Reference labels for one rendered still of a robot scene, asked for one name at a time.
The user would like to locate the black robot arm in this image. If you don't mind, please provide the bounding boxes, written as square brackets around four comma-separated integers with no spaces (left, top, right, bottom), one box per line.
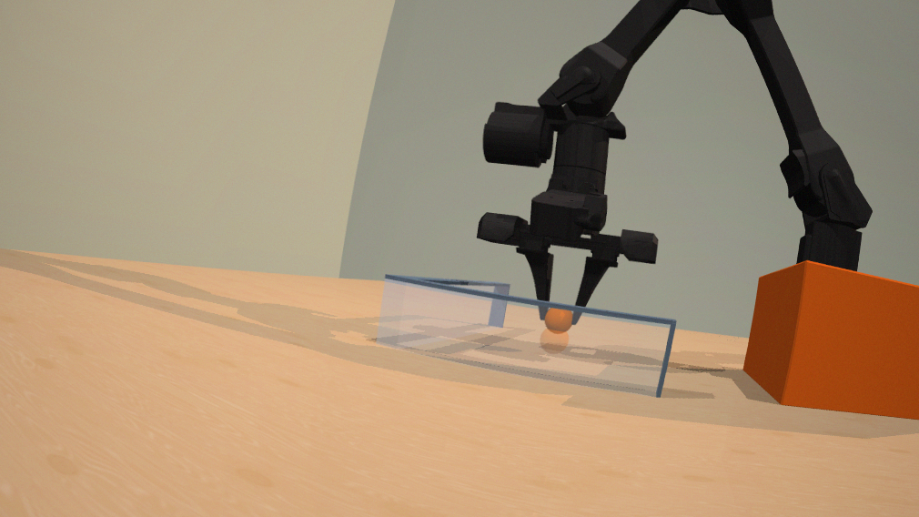
[482,0,873,271]

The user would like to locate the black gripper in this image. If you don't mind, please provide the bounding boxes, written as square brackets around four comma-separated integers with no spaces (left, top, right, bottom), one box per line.
[477,166,658,307]

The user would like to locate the low clear plastic wall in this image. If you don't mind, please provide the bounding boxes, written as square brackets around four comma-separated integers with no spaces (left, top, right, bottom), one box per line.
[376,279,672,397]

